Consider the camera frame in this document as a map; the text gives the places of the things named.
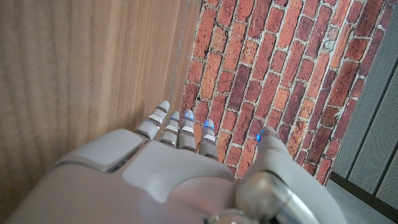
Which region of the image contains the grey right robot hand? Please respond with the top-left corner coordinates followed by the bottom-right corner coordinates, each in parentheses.
top-left (6, 100), bottom-right (349, 224)

